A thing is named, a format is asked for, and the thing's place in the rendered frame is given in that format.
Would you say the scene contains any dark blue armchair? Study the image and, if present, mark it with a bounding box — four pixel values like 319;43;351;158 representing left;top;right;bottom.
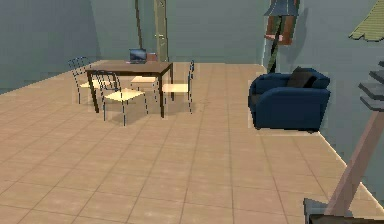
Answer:
247;67;332;131

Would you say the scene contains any dark brown dining table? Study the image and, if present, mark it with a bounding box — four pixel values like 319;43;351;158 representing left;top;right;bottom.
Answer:
85;59;175;119

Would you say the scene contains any black open laptop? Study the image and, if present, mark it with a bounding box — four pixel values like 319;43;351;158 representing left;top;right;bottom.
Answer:
126;48;148;65

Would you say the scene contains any grey room door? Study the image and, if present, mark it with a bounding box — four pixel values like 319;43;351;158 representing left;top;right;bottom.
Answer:
153;0;170;63

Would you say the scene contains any black cushion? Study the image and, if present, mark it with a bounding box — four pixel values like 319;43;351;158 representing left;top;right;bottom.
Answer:
286;66;318;89

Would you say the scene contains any green window blind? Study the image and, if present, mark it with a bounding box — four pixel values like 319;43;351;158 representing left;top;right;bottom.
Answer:
348;0;384;43

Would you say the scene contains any black wire chair cream seat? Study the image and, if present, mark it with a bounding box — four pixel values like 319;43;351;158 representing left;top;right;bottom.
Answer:
95;70;149;127
67;56;111;105
161;59;196;115
130;75;159;103

